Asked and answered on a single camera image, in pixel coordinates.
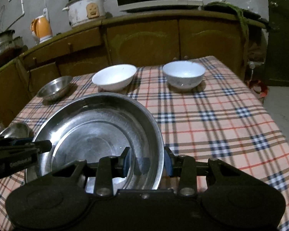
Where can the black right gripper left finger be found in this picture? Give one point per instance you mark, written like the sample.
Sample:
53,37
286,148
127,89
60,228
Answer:
111,167

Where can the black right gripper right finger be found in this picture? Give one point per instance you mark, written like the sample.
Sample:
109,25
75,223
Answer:
183,167

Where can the large steel round pan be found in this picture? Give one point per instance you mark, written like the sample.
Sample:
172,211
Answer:
102,125

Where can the small steel bowl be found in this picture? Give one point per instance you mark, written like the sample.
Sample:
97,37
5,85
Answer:
55,89

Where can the wide white ceramic bowl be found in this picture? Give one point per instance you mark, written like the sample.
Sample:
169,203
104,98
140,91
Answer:
114,78

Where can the steel plate on left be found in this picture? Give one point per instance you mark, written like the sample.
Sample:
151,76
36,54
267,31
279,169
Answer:
17,130

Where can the plaid checkered tablecloth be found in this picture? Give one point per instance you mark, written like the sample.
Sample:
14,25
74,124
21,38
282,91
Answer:
220,118

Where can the brown wooden cabinet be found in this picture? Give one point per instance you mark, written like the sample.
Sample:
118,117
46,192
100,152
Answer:
140,39

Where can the small white ceramic bowl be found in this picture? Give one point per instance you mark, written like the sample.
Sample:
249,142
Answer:
184,74

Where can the steel pot on stove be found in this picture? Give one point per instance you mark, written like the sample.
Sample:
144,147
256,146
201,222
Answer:
7,41

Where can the orange electric kettle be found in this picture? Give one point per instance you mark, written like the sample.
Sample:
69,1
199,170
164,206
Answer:
41,29

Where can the dark door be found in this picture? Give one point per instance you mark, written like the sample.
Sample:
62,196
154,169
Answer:
277,58

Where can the white rice cooker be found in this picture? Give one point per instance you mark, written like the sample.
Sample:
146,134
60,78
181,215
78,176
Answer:
84,11

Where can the green cloth on counter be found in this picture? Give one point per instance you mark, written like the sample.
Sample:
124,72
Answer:
228,8

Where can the white wall power socket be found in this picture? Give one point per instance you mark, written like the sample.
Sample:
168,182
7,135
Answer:
46,13

